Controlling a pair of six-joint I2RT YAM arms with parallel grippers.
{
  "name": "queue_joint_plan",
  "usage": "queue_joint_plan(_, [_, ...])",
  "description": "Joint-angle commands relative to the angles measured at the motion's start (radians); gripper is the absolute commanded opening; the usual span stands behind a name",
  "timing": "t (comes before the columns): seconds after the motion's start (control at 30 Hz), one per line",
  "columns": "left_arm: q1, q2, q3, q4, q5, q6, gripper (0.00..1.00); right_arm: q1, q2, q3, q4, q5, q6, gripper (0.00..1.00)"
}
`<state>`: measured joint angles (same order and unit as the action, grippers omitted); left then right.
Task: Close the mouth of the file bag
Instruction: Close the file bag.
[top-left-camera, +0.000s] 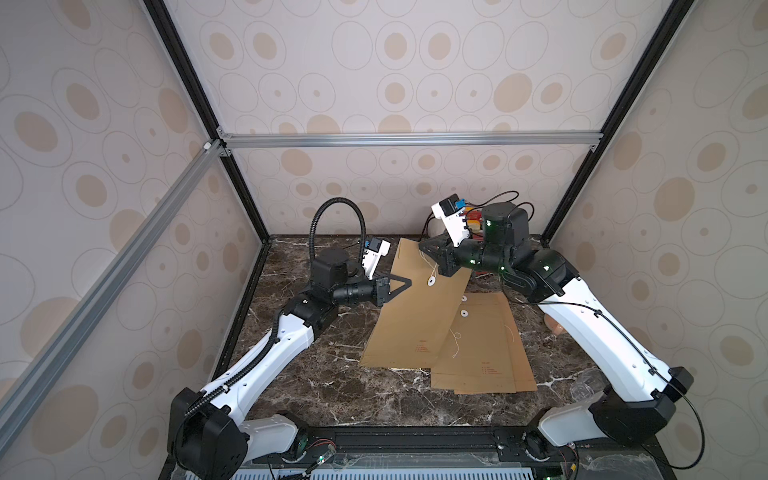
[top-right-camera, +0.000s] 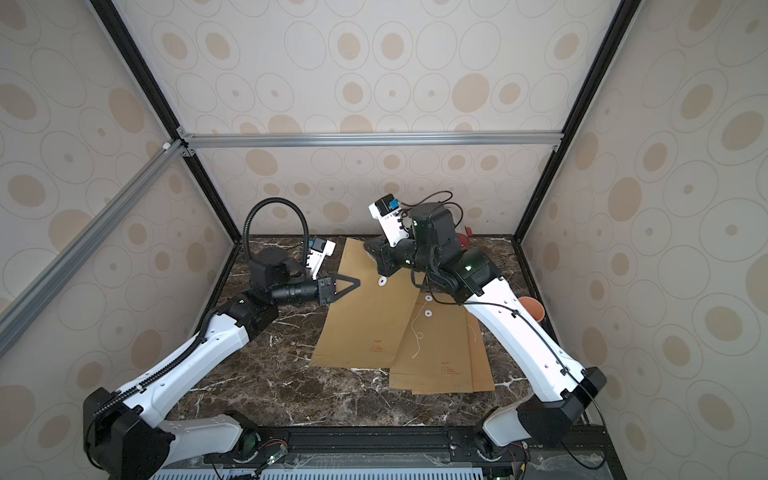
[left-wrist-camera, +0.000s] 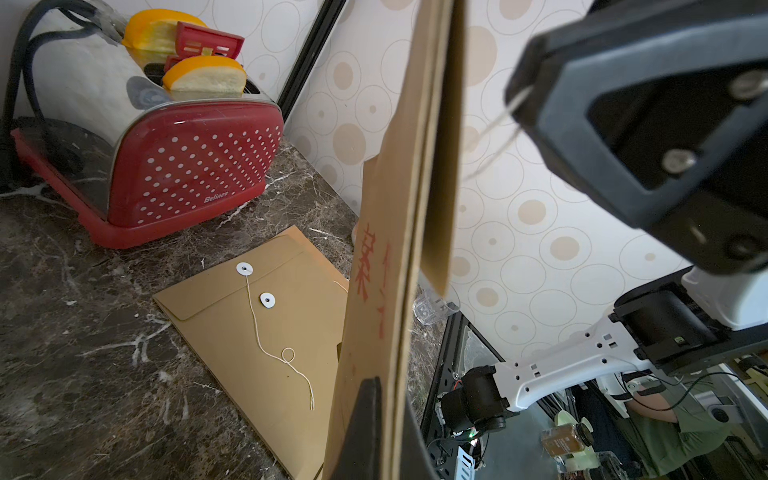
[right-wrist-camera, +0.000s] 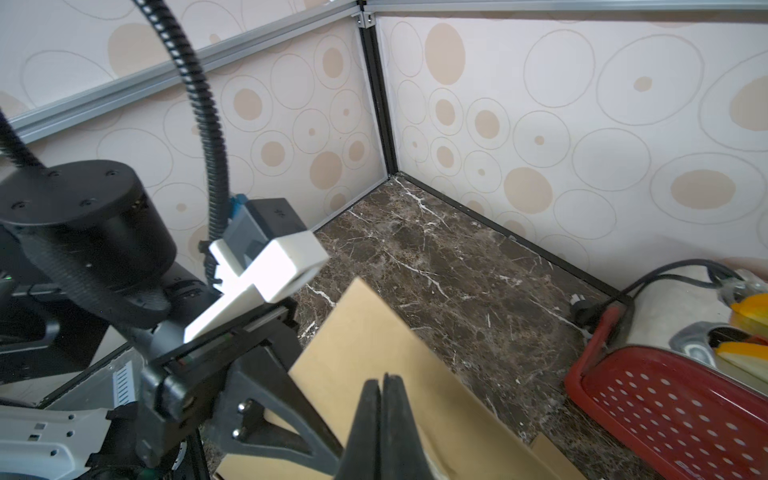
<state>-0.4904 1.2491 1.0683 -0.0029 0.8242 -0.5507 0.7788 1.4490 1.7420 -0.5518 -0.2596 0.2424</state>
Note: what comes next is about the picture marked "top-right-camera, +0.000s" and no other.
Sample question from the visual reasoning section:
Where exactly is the black corner frame post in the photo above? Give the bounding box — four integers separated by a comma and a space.
513, 0, 642, 245
88, 0, 242, 243

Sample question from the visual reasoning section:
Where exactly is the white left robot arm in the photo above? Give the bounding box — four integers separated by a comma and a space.
83, 245, 360, 479

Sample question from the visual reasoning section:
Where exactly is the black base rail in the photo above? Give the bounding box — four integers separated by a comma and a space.
203, 426, 528, 473

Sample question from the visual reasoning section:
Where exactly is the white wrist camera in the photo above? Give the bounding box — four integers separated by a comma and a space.
306, 237, 336, 280
369, 194, 410, 248

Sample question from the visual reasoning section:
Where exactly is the aluminium rail left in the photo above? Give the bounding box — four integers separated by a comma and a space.
1, 139, 183, 354

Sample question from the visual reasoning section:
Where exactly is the aluminium rail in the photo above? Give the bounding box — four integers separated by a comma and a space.
182, 130, 563, 149
1, 139, 183, 354

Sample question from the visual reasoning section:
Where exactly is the black corner frame post right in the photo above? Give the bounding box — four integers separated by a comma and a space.
513, 0, 642, 245

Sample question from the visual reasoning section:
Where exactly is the kraft file bag stack top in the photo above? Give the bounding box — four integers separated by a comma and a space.
389, 293, 473, 394

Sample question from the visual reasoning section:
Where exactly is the aluminium rail back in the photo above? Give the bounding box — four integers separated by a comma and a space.
182, 130, 563, 149

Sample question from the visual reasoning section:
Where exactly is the red toaster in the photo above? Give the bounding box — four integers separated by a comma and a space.
457, 226, 473, 250

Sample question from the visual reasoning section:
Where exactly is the black corrugated cable conduit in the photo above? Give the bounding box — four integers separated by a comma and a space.
242, 197, 311, 265

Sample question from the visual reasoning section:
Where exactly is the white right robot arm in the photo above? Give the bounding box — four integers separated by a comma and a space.
364, 195, 607, 453

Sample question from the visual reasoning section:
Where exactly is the kraft file bag stack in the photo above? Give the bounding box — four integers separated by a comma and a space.
389, 293, 473, 394
412, 313, 494, 395

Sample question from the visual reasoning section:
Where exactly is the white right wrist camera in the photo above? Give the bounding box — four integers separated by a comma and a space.
369, 194, 410, 248

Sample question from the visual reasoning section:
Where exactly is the kraft file bag stack bottom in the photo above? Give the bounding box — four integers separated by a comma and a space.
412, 313, 494, 395

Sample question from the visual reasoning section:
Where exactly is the orange cup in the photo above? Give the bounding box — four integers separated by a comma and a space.
518, 296, 546, 323

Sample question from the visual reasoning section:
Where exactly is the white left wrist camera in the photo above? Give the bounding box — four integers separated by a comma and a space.
306, 237, 336, 280

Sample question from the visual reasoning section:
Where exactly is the black corner frame post left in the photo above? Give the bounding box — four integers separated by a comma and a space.
88, 0, 242, 243

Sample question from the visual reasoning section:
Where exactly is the white string of stack bag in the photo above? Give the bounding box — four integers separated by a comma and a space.
409, 293, 434, 361

